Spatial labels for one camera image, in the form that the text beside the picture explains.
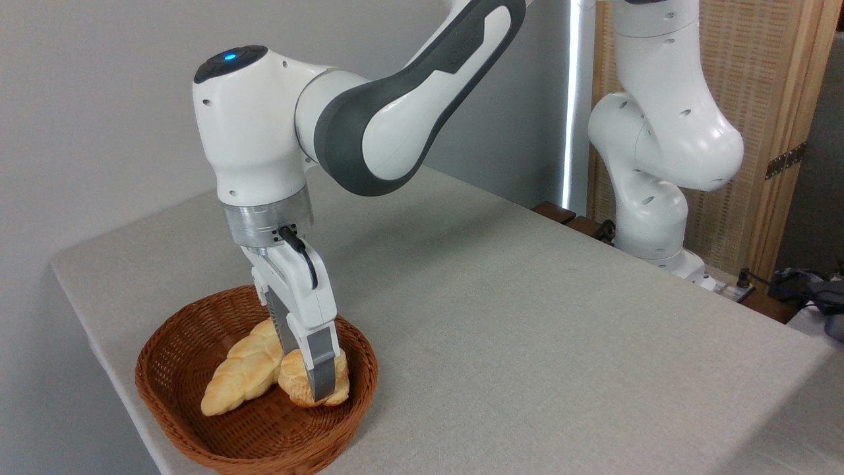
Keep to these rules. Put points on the black power plug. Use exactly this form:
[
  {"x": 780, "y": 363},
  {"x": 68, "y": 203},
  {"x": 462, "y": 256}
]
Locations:
[{"x": 744, "y": 278}]

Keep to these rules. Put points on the brown wicker basket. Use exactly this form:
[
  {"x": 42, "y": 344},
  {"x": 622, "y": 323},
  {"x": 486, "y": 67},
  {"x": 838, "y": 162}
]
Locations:
[{"x": 264, "y": 435}]

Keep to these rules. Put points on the round bread bun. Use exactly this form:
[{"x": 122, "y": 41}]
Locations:
[{"x": 293, "y": 382}]

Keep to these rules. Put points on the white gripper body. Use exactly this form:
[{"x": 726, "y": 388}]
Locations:
[{"x": 297, "y": 290}]

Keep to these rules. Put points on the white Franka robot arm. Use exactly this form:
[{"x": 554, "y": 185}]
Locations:
[{"x": 672, "y": 132}]

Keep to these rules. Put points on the white power strip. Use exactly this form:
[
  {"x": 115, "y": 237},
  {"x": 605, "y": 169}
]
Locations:
[{"x": 722, "y": 288}]

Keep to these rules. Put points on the brown wooden block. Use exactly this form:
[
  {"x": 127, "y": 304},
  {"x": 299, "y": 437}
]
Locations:
[
  {"x": 554, "y": 212},
  {"x": 768, "y": 307},
  {"x": 583, "y": 226}
]

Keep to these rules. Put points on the metal screen hinge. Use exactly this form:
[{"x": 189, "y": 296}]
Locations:
[{"x": 784, "y": 160}]

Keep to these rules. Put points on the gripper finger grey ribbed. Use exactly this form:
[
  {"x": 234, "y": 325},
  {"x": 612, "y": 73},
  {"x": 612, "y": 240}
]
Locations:
[
  {"x": 285, "y": 333},
  {"x": 322, "y": 363}
]

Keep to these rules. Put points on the wooden woven folding screen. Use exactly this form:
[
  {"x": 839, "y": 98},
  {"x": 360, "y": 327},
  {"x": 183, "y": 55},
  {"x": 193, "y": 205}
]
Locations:
[{"x": 765, "y": 66}]

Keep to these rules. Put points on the long braided bread loaf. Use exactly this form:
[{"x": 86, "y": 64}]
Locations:
[{"x": 244, "y": 373}]

